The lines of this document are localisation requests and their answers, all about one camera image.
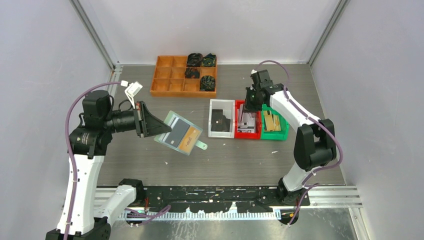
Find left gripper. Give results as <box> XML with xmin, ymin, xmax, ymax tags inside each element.
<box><xmin>103</xmin><ymin>100</ymin><xmax>172</xmax><ymax>137</ymax></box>

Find grey credit card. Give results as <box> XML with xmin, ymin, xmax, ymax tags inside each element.
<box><xmin>163</xmin><ymin>118</ymin><xmax>190</xmax><ymax>148</ymax></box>

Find orange credit card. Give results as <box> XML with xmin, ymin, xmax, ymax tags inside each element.
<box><xmin>178</xmin><ymin>126</ymin><xmax>202</xmax><ymax>155</ymax></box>

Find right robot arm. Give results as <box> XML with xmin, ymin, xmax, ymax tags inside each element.
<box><xmin>244</xmin><ymin>70</ymin><xmax>337</xmax><ymax>206</ymax></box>

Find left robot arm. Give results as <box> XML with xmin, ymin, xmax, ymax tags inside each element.
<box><xmin>46</xmin><ymin>90</ymin><xmax>171</xmax><ymax>240</ymax></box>

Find white items in red bin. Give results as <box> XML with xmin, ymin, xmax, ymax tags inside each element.
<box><xmin>237</xmin><ymin>103</ymin><xmax>257</xmax><ymax>134</ymax></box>

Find white bin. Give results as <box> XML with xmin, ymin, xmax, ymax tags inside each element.
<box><xmin>207</xmin><ymin>99</ymin><xmax>236</xmax><ymax>139</ymax></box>

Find tan items in green bin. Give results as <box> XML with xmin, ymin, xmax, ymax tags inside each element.
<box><xmin>262</xmin><ymin>110</ymin><xmax>282</xmax><ymax>132</ymax></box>

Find green bin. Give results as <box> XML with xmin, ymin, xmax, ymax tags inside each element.
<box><xmin>260</xmin><ymin>104</ymin><xmax>289</xmax><ymax>141</ymax></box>

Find red bin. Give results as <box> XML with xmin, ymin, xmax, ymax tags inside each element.
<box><xmin>234</xmin><ymin>99</ymin><xmax>262</xmax><ymax>140</ymax></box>

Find black item in white bin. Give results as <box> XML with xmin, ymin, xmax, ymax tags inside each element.
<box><xmin>210</xmin><ymin>109</ymin><xmax>232</xmax><ymax>132</ymax></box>

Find orange compartment tray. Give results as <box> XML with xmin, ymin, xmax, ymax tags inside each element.
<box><xmin>150</xmin><ymin>55</ymin><xmax>218</xmax><ymax>99</ymax></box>

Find black rolled item front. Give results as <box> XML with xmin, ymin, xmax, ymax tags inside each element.
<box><xmin>199</xmin><ymin>75</ymin><xmax>216</xmax><ymax>92</ymax></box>

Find black rolled item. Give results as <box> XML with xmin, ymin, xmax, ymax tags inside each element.
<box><xmin>199</xmin><ymin>75</ymin><xmax>216</xmax><ymax>92</ymax></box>
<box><xmin>186</xmin><ymin>52</ymin><xmax>204</xmax><ymax>68</ymax></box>
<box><xmin>184</xmin><ymin>67</ymin><xmax>200</xmax><ymax>79</ymax></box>
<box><xmin>201</xmin><ymin>53</ymin><xmax>217</xmax><ymax>68</ymax></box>

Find black rolled item back right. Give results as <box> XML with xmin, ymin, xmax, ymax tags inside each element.
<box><xmin>201</xmin><ymin>53</ymin><xmax>217</xmax><ymax>68</ymax></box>

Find black rolled item middle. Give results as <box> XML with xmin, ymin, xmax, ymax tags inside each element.
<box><xmin>184</xmin><ymin>67</ymin><xmax>200</xmax><ymax>79</ymax></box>

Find black rolled item back left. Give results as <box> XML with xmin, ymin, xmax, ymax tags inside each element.
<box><xmin>186</xmin><ymin>52</ymin><xmax>204</xmax><ymax>68</ymax></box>

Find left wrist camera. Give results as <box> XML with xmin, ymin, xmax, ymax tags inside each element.
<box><xmin>124</xmin><ymin>81</ymin><xmax>143</xmax><ymax>109</ymax></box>

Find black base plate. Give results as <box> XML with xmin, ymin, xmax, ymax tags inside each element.
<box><xmin>129</xmin><ymin>185</ymin><xmax>305</xmax><ymax>214</ymax></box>

